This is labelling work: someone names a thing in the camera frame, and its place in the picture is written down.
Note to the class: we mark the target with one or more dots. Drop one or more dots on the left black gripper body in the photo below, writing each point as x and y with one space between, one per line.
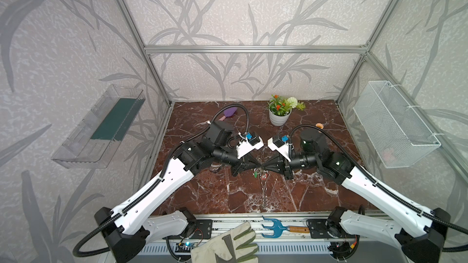
241 164

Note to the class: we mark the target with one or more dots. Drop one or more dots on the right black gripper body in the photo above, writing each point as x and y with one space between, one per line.
286 165

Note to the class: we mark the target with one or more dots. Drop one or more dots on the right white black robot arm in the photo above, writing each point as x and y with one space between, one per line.
420 232

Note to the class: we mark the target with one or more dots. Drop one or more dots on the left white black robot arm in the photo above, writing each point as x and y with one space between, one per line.
125 229

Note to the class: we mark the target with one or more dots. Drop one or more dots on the purple pink toy spatula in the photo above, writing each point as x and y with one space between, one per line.
227 113

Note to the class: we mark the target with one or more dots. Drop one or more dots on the white pot with flowers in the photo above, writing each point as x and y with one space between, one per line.
280 108

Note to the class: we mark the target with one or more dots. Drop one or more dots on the blue garden hand fork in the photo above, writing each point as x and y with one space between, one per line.
278 228

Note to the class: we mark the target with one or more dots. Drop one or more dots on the white green work glove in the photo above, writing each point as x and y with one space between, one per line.
234 246

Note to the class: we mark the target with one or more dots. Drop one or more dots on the green circuit board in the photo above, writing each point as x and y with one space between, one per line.
183 247

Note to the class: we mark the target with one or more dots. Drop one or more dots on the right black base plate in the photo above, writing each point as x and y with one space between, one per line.
319 230

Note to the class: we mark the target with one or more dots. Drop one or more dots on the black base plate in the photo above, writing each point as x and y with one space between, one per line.
199 229
319 230

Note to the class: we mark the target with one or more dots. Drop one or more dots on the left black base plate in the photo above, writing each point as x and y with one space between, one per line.
199 229

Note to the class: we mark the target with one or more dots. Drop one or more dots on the white wire mesh basket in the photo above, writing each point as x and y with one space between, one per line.
399 135

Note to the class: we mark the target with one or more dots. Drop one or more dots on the clear plastic wall tray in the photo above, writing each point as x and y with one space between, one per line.
96 139

